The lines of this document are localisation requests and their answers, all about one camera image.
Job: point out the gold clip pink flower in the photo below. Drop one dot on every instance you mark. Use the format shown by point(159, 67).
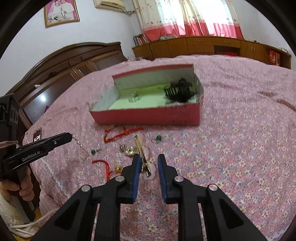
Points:
point(148, 168)

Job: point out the long wooden cabinet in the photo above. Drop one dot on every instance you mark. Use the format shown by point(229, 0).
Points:
point(214, 46)

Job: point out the pink floral bedspread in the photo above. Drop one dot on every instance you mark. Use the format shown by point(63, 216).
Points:
point(245, 143)

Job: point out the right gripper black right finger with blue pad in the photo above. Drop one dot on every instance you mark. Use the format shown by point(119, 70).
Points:
point(204, 213)

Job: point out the dark wooden headboard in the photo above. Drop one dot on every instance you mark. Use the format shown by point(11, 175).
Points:
point(48, 79)

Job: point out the pink cardboard box green lining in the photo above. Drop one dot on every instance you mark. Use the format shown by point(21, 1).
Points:
point(152, 109)

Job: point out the white wall air conditioner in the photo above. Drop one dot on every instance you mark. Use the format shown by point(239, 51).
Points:
point(113, 5)

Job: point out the dark fabric label tag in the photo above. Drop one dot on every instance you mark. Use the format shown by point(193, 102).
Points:
point(37, 136)

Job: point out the gold pearl brooch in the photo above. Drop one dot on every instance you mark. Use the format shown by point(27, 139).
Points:
point(130, 151)

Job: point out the framed wedding photo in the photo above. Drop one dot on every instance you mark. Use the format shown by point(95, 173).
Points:
point(60, 12)

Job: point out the red cord gold bead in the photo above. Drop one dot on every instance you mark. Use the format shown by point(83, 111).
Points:
point(108, 170)

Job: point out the pink white floral curtains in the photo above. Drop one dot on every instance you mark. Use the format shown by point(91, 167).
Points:
point(188, 18)

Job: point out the black feathered hair claw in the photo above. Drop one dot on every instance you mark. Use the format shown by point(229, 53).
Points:
point(178, 91)

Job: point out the left hand on handle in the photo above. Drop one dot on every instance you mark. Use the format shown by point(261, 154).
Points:
point(25, 188)

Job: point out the row of books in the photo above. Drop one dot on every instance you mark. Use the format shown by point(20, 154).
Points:
point(140, 40)

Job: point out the clear crystal hair accessory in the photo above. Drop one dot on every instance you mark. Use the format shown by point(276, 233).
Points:
point(134, 97)

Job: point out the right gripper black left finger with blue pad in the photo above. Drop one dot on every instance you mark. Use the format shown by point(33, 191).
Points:
point(94, 213)

